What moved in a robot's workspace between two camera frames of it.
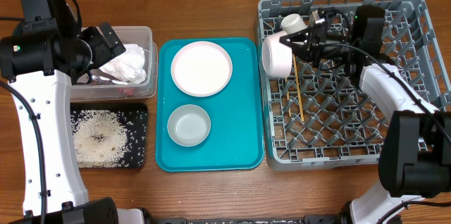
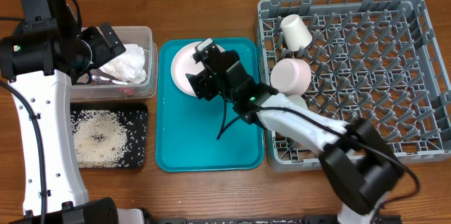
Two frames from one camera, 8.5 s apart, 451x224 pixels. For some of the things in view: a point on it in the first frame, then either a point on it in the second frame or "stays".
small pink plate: x=277 y=58 → x=291 y=76
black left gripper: x=105 y=52 stays
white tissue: x=130 y=67 stays
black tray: x=134 y=117 stays
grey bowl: x=189 y=125 → x=298 y=101
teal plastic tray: x=235 y=141 stays
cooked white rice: x=100 y=139 stays
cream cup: x=292 y=23 stays
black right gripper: x=310 y=37 → x=204 y=84
